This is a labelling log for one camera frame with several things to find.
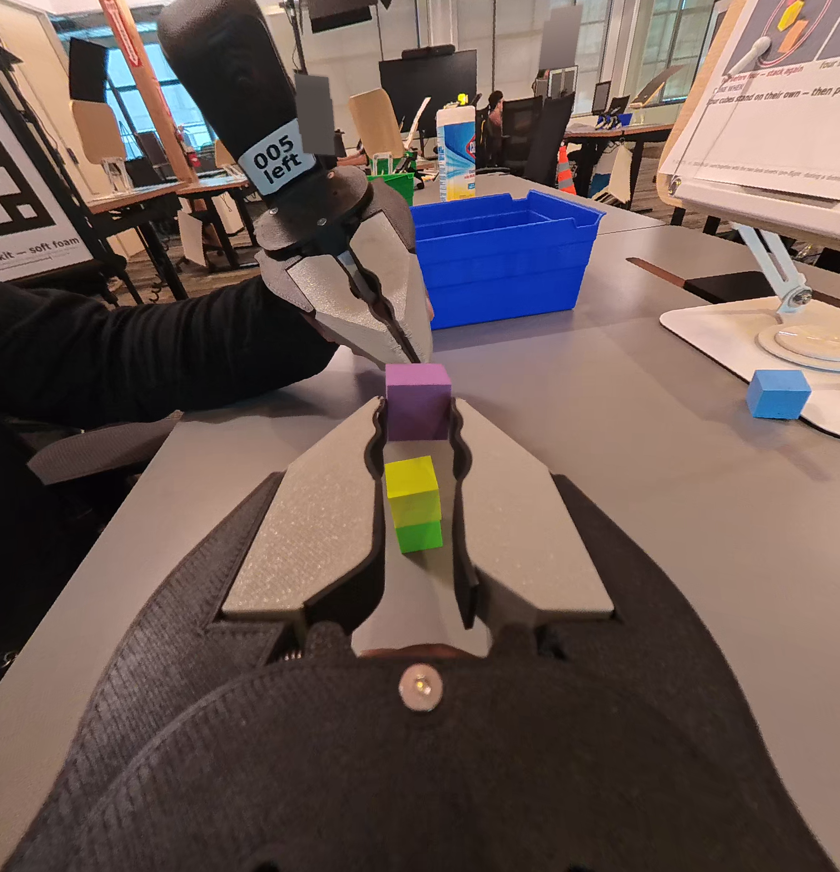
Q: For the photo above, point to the blue foam cube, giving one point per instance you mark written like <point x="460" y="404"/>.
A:
<point x="777" y="395"/>

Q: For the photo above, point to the orange traffic cone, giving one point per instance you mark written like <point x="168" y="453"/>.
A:
<point x="566" y="174"/>

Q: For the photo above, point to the light wooden board stand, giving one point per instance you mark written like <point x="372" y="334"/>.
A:
<point x="96" y="129"/>
<point x="375" y="122"/>
<point x="223" y="153"/>

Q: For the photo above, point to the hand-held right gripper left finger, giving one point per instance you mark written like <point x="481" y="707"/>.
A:
<point x="311" y="538"/>

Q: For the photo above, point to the black computer monitor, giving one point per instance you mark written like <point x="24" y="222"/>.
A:
<point x="426" y="82"/>

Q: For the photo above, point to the person's left forearm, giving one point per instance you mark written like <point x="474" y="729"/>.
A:
<point x="154" y="354"/>

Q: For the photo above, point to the white document holder stand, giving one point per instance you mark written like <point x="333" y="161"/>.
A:
<point x="733" y="334"/>

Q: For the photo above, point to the wooden support post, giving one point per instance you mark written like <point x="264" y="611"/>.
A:
<point x="147" y="95"/>

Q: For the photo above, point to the disinfecting wipes canister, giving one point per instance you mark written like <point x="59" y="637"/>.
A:
<point x="456" y="157"/>

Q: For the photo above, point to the green plastic bin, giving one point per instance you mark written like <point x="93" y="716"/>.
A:
<point x="399" y="187"/>

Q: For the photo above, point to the printed instruction sheet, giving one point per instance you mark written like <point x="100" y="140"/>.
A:
<point x="767" y="136"/>

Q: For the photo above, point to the yellow foam cube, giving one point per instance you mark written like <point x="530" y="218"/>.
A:
<point x="411" y="484"/>

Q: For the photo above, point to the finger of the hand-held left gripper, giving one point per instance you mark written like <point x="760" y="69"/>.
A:
<point x="345" y="306"/>
<point x="399" y="272"/>

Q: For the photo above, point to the blue plastic bin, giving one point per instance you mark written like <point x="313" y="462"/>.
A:
<point x="501" y="286"/>

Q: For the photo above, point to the wooden top desk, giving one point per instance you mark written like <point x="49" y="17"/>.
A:
<point x="215" y="182"/>
<point x="617" y="131"/>
<point x="133" y="192"/>

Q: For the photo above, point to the green foam cube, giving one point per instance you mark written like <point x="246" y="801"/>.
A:
<point x="420" y="537"/>

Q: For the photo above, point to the framed marker code sign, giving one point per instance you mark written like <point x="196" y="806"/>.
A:
<point x="24" y="238"/>

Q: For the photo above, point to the purple foam cube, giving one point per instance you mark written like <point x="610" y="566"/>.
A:
<point x="420" y="402"/>

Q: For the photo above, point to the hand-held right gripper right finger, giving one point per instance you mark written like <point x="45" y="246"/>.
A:
<point x="535" y="545"/>

